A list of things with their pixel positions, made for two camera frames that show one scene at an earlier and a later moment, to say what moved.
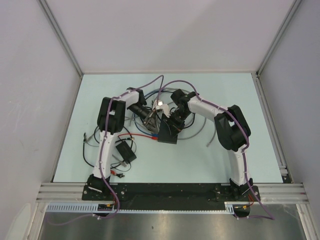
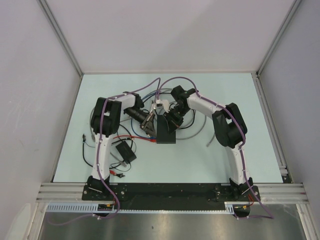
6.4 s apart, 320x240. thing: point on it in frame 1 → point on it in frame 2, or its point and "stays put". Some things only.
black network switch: x=168 y=132 stays put
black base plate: x=168 y=196 stays put
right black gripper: x=174 y=127 stays put
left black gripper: x=150 y=122 → x=147 y=125
